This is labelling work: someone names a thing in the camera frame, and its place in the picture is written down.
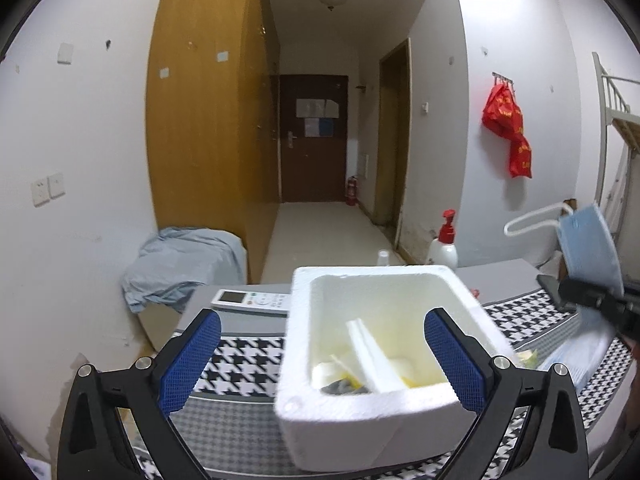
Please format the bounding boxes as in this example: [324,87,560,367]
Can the white door papers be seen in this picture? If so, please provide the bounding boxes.
[296,98,340,118]

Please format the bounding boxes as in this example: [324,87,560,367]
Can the red plastic bag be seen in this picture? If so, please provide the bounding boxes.
[481,82,532,179]

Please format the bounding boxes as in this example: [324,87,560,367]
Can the white red pump bottle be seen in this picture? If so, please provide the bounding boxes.
[427,209,459,269]

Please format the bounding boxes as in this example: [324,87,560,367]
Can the white foam sheet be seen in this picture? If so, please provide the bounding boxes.
[346,317,407,394]

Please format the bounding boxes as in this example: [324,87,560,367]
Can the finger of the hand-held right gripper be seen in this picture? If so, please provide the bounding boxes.
[536,274,640,336]

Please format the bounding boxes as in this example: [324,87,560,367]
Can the grey sock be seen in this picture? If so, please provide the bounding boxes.
[320,379,362,397]

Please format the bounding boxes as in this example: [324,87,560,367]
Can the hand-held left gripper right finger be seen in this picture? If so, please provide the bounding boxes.
[423,307,591,480]

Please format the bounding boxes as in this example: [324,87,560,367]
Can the dark brown entrance door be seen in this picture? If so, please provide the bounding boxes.
[279,74,349,204]

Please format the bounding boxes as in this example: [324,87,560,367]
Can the pale blue cloth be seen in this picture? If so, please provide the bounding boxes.
[121,226,247,314]

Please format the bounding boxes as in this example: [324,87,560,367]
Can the white foam box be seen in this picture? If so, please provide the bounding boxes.
[274,264,513,473]

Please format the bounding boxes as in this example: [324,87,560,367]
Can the black white houndstooth mat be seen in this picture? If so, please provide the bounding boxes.
[120,287,640,480]

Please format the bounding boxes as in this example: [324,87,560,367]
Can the white remote control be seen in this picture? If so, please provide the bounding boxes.
[211,288,292,317]

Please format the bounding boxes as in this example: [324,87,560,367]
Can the white metal bunk bed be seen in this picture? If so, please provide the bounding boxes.
[591,51,640,241]

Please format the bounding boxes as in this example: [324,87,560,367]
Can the wooden side door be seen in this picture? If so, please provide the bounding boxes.
[378,39,413,227]

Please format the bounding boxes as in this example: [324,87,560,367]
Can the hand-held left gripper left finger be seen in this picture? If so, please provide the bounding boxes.
[56,308,223,480]

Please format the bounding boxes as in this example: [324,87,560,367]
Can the blue white door paper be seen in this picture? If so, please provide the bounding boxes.
[304,117,334,138]

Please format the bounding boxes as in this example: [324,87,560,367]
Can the blue face mask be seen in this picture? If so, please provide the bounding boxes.
[504,200,625,302]

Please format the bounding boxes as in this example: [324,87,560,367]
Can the wooden wardrobe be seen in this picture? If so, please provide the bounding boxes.
[146,0,281,242]

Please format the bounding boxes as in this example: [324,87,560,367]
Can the yellow foam fruit net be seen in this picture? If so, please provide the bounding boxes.
[399,356,447,389]

